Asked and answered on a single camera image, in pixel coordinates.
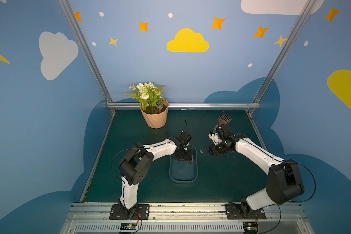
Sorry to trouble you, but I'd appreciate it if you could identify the right controller board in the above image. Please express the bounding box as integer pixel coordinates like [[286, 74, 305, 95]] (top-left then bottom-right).
[[243, 222, 258, 234]]

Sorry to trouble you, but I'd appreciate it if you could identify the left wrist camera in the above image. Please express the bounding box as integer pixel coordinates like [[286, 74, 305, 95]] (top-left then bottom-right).
[[175, 131, 192, 146]]

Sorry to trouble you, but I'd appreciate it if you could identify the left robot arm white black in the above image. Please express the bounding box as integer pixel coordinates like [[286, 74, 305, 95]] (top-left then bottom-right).
[[109, 139, 198, 220]]

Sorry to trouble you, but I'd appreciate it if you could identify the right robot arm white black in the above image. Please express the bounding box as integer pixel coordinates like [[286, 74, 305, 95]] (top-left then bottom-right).
[[208, 132, 305, 219]]

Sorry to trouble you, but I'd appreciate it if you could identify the left aluminium frame post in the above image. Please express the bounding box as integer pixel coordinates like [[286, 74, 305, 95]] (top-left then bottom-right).
[[58, 0, 117, 116]]

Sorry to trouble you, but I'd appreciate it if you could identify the small brown slotted scoop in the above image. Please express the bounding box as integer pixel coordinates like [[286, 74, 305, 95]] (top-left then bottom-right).
[[214, 112, 232, 129]]

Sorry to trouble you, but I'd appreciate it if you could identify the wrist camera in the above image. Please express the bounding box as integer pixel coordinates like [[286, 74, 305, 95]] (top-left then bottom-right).
[[175, 131, 192, 146], [208, 131, 222, 145]]

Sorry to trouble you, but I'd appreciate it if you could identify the left controller board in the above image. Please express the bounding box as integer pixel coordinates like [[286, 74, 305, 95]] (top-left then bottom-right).
[[120, 223, 137, 233]]

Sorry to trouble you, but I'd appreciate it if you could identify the aluminium front rail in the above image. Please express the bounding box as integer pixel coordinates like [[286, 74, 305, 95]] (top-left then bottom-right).
[[61, 202, 314, 234]]

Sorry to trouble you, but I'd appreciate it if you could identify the clear plastic storage box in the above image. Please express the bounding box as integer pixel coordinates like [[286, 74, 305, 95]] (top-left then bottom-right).
[[169, 146, 198, 184]]

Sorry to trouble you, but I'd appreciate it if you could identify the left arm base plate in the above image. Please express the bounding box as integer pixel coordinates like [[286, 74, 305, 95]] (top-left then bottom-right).
[[109, 203, 150, 220]]

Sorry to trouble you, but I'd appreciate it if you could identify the green table mat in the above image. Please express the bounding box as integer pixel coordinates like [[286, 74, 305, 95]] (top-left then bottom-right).
[[85, 110, 267, 203]]

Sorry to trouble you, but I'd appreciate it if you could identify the aluminium back crossbar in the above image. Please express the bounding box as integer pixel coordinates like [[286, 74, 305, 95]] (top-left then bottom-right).
[[107, 102, 260, 109]]

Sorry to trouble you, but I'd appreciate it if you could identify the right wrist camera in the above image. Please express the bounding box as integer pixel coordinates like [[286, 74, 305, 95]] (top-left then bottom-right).
[[208, 131, 222, 145]]

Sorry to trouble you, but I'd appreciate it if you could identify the right aluminium frame post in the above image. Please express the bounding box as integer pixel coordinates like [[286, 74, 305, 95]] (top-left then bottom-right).
[[252, 0, 318, 105]]

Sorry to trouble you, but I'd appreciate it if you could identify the aluminium frame post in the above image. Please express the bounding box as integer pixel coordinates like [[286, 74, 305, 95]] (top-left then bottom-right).
[[252, 0, 318, 105], [58, 0, 117, 116]]

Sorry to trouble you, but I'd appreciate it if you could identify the terracotta flower pot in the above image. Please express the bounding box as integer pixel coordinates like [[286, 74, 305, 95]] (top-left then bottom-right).
[[140, 100, 169, 129]]

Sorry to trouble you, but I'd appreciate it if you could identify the controller board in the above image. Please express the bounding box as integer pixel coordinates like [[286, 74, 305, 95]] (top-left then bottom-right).
[[243, 222, 258, 234], [120, 223, 137, 233]]

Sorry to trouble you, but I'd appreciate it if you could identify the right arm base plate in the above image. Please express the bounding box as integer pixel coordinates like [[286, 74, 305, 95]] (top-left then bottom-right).
[[225, 202, 266, 220]]

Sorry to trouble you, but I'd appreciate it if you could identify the white flowers green plant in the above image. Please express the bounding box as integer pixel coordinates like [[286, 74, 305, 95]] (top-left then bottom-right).
[[125, 82, 166, 114]]

